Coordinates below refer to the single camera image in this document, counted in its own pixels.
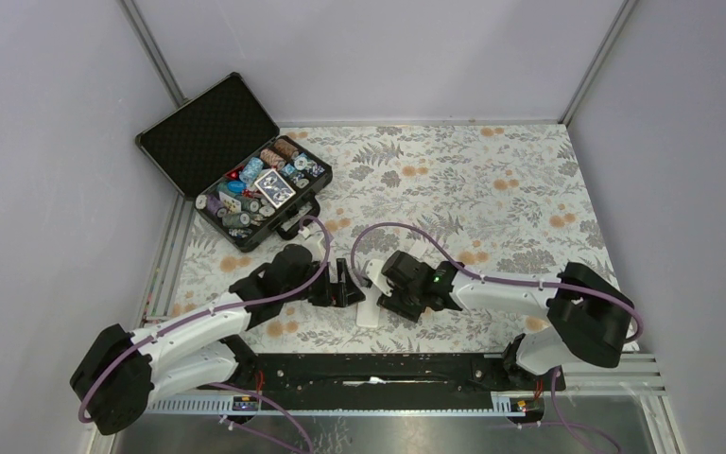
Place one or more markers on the floral table mat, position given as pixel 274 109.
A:
pixel 497 198

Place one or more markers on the black poker chip case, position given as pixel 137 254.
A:
pixel 214 147

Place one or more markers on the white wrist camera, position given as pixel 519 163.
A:
pixel 317 242
pixel 374 268

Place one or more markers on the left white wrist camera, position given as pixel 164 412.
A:
pixel 317 242

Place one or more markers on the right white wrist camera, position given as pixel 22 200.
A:
pixel 374 268

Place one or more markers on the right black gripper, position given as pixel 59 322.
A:
pixel 394 304

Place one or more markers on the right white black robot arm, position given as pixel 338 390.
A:
pixel 588 318

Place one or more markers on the playing card deck box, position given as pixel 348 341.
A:
pixel 274 187

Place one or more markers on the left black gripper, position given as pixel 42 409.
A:
pixel 342 293

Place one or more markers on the white remote control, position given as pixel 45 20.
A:
pixel 368 311

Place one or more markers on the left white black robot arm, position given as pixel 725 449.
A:
pixel 125 371

